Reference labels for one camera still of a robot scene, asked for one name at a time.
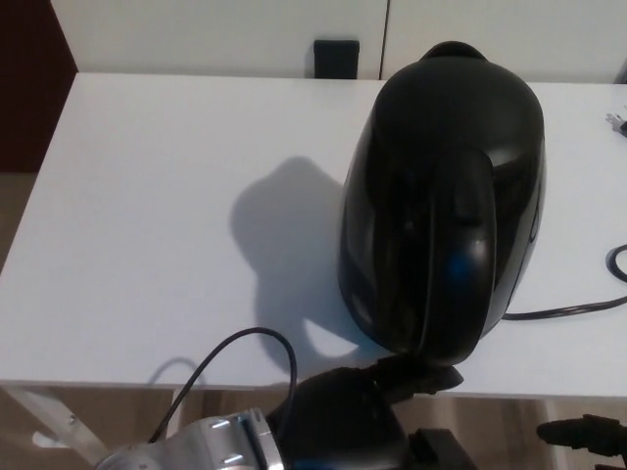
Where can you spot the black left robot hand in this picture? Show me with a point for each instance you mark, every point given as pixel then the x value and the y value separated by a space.
pixel 343 421

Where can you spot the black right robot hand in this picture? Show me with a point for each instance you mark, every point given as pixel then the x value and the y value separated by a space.
pixel 583 436

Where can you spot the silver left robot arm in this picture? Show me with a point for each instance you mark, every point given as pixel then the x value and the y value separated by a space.
pixel 206 445

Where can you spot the black electric kettle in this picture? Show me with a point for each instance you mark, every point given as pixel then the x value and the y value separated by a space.
pixel 441 196

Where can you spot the white table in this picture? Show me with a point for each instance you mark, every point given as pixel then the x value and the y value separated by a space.
pixel 147 220

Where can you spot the white hook on table leg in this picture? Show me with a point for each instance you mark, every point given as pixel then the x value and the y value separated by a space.
pixel 46 439

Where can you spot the white cabinet row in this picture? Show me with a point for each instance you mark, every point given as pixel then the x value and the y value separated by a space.
pixel 220 34

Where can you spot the dark red panel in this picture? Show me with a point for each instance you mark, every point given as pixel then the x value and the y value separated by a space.
pixel 29 83

